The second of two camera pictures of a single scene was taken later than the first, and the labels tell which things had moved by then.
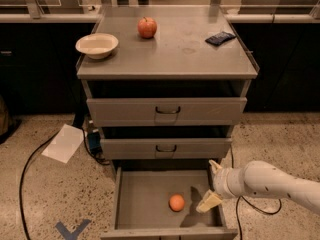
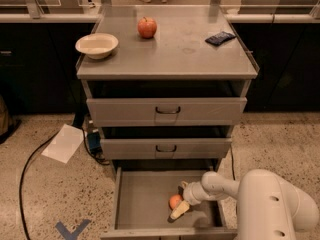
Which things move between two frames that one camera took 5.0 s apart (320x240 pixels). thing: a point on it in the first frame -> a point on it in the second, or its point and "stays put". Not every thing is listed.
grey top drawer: x=165 y=111 stays put
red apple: x=147 y=27 stays put
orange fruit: x=176 y=202 stays put
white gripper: x=221 y=181 -> x=191 y=194
